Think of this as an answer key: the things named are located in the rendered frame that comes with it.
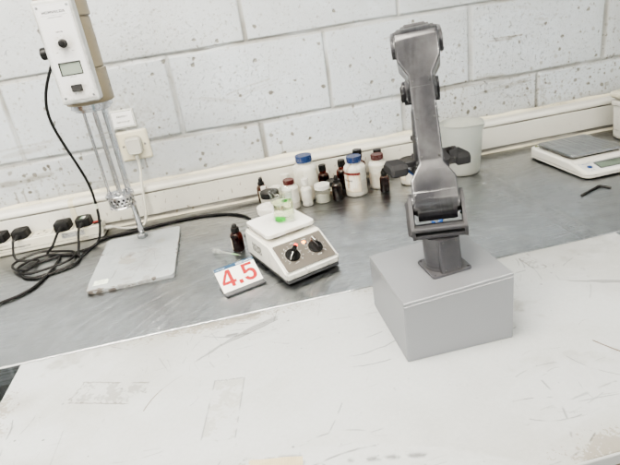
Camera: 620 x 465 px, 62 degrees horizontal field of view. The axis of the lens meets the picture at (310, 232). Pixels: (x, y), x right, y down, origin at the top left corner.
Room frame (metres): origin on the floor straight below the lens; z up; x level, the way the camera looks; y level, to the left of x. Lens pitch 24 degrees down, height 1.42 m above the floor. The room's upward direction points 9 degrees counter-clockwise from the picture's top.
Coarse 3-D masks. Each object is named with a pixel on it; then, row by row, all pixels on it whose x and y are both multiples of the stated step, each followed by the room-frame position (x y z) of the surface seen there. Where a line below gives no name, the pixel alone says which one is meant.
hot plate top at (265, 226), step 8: (264, 216) 1.12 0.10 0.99; (272, 216) 1.11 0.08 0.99; (296, 216) 1.08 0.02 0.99; (304, 216) 1.08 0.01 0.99; (248, 224) 1.08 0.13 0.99; (256, 224) 1.07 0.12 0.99; (264, 224) 1.06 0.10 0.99; (272, 224) 1.06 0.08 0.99; (280, 224) 1.05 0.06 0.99; (288, 224) 1.04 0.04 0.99; (296, 224) 1.04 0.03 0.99; (304, 224) 1.04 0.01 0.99; (264, 232) 1.02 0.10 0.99; (272, 232) 1.01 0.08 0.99; (280, 232) 1.01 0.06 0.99; (288, 232) 1.02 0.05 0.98
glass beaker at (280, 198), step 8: (272, 192) 1.09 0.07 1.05; (280, 192) 1.10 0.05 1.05; (288, 192) 1.06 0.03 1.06; (272, 200) 1.06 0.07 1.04; (280, 200) 1.05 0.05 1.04; (288, 200) 1.06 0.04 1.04; (272, 208) 1.06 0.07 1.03; (280, 208) 1.05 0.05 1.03; (288, 208) 1.05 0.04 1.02; (280, 216) 1.05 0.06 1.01; (288, 216) 1.05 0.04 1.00
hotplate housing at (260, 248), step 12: (312, 228) 1.04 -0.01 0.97; (252, 240) 1.06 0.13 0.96; (264, 240) 1.02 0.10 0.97; (276, 240) 1.01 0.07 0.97; (288, 240) 1.01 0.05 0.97; (252, 252) 1.08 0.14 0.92; (264, 252) 1.01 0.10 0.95; (336, 252) 0.99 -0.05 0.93; (264, 264) 1.03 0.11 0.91; (276, 264) 0.96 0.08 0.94; (312, 264) 0.96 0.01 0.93; (324, 264) 0.96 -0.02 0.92; (336, 264) 0.98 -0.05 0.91; (288, 276) 0.93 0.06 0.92; (300, 276) 0.94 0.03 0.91
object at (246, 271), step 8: (240, 264) 0.99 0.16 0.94; (248, 264) 0.99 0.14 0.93; (224, 272) 0.97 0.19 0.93; (232, 272) 0.97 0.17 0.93; (240, 272) 0.97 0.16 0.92; (248, 272) 0.98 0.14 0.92; (256, 272) 0.98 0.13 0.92; (224, 280) 0.95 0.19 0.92; (232, 280) 0.96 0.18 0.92; (240, 280) 0.96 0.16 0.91; (248, 280) 0.96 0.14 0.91; (224, 288) 0.94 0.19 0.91
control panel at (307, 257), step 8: (312, 232) 1.03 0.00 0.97; (320, 232) 1.03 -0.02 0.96; (296, 240) 1.01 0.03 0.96; (304, 240) 1.01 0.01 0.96; (320, 240) 1.01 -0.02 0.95; (272, 248) 0.98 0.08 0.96; (280, 248) 0.98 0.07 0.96; (288, 248) 0.98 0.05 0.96; (304, 248) 0.99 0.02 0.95; (328, 248) 0.99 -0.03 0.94; (280, 256) 0.96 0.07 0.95; (304, 256) 0.97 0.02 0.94; (312, 256) 0.97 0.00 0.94; (320, 256) 0.97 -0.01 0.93; (328, 256) 0.97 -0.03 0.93; (288, 264) 0.95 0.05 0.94; (296, 264) 0.95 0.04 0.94; (304, 264) 0.95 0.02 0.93
